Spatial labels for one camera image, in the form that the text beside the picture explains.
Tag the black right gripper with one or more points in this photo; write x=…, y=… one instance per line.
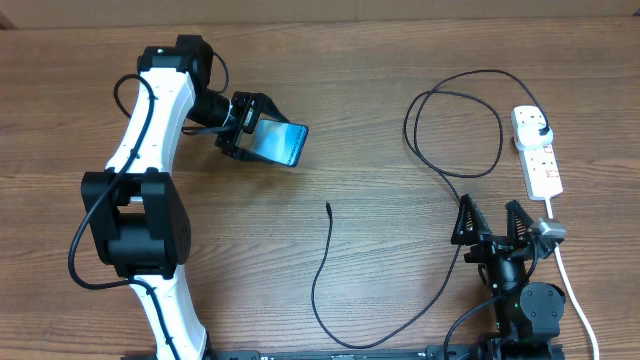
x=495, y=245

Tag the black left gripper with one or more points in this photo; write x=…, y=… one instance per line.
x=252, y=105

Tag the smartphone with light blue screen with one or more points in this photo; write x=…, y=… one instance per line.
x=279, y=142

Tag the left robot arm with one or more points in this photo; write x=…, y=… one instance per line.
x=133, y=209

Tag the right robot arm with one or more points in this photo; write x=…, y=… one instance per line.
x=527, y=313

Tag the white charger plug adapter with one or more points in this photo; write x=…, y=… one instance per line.
x=528, y=137

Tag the white power strip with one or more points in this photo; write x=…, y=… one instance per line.
x=540, y=168

